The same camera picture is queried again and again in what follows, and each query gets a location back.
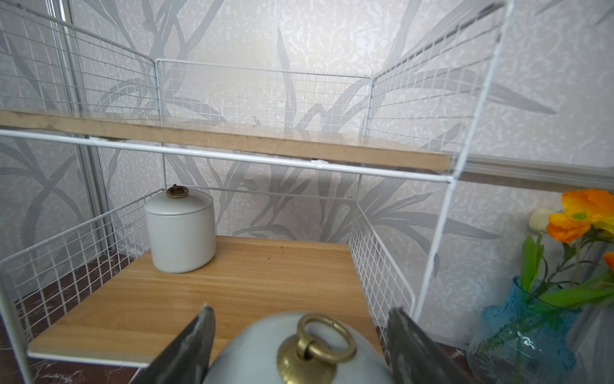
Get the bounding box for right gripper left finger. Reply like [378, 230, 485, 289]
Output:
[131, 304, 216, 384]

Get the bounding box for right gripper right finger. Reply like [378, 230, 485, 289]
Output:
[386, 307, 475, 384]

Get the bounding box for white canister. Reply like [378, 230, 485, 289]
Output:
[144, 184, 217, 274]
[203, 312, 394, 383]

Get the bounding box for white wire shelf rack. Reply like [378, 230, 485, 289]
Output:
[0, 0, 514, 384]

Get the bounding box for blue glass vase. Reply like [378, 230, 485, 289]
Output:
[466, 276, 580, 383]

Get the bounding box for orange yellow artificial flowers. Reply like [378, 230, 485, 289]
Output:
[517, 189, 613, 310]

